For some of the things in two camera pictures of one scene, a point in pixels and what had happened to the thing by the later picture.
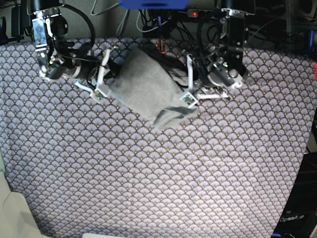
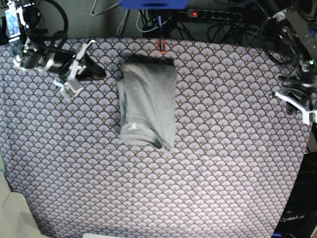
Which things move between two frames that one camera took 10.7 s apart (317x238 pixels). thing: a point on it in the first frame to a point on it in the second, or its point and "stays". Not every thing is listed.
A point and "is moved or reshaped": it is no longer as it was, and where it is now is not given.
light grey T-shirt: [146, 85] is moved or reshaped
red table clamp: [163, 51] stays
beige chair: [17, 220] stays
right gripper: [213, 74] to [305, 93]
